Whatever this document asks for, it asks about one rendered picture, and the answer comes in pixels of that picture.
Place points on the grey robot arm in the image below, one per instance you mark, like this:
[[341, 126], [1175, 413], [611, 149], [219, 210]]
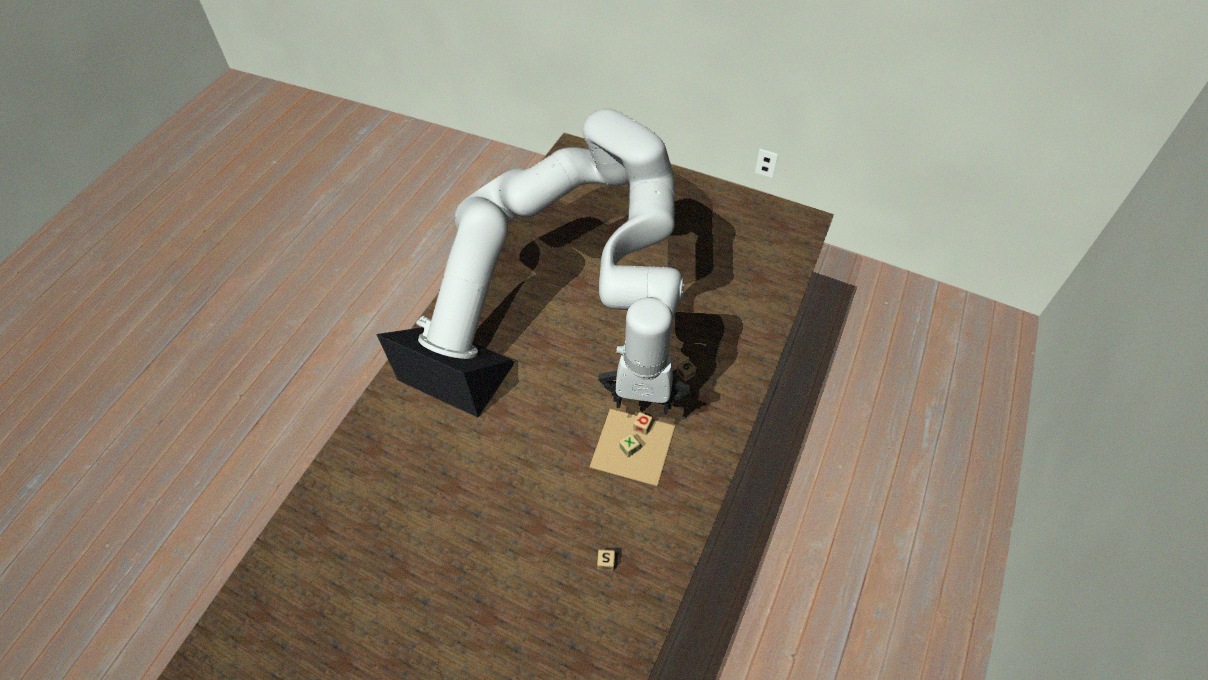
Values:
[[633, 155]]

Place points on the cream flat mat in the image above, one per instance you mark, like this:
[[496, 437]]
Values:
[[646, 464]]

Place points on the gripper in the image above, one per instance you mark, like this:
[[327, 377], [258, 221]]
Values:
[[652, 388]]

